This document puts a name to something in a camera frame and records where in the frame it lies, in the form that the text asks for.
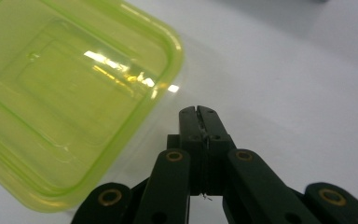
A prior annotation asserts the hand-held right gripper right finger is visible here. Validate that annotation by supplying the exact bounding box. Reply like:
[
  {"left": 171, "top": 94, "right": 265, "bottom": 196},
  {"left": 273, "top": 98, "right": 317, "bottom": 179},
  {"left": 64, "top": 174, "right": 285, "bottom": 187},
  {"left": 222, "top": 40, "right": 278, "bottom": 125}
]
[{"left": 197, "top": 105, "right": 238, "bottom": 197}]

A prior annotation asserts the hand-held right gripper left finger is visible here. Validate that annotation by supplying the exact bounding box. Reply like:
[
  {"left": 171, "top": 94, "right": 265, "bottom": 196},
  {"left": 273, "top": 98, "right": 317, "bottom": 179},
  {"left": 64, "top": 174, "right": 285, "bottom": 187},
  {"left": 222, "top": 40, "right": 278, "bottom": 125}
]
[{"left": 167, "top": 105, "right": 207, "bottom": 197}]

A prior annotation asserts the green plastic container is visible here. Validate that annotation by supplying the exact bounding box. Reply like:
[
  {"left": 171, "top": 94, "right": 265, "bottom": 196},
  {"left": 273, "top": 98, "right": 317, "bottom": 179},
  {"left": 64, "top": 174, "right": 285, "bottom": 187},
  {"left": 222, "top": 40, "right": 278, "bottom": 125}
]
[{"left": 0, "top": 0, "right": 186, "bottom": 214}]

